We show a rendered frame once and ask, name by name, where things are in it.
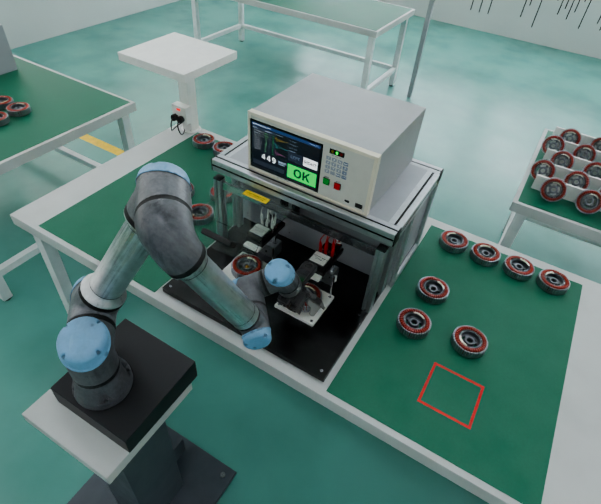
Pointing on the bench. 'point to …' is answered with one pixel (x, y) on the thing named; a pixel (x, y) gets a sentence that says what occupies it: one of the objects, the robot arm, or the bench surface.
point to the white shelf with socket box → (180, 69)
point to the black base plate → (288, 326)
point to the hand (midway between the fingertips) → (306, 297)
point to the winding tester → (344, 137)
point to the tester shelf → (416, 180)
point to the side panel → (412, 236)
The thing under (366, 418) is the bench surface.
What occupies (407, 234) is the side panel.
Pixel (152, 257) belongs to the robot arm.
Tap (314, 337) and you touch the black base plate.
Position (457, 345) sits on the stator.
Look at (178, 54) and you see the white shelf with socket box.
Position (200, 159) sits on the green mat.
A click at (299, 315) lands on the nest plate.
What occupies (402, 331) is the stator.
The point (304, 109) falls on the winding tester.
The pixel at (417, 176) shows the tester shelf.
